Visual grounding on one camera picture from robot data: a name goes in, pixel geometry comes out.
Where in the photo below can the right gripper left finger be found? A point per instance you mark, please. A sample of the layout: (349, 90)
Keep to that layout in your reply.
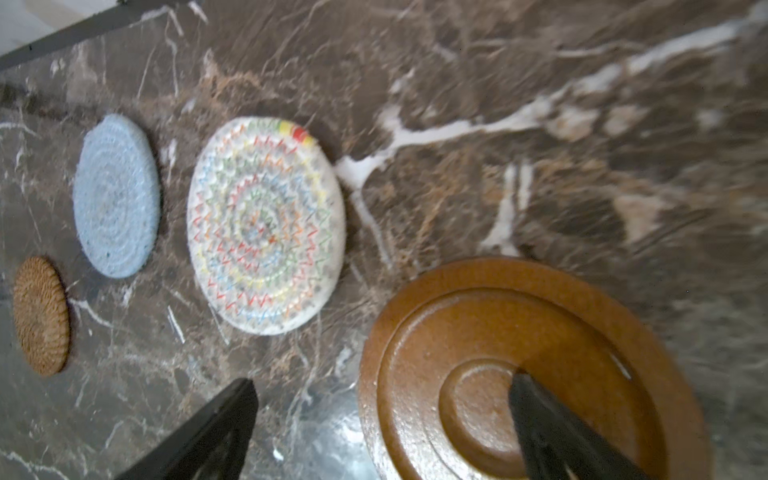
(212, 444)

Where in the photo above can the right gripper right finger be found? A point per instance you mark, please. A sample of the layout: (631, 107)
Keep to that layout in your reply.
(555, 443)

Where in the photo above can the brown wooden round coaster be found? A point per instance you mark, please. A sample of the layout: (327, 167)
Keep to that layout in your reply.
(499, 368)

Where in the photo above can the white multicolour woven coaster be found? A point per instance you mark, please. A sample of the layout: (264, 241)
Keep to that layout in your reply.
(266, 225)

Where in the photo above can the light blue fabric coaster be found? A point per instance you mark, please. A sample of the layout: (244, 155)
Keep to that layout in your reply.
(116, 197)

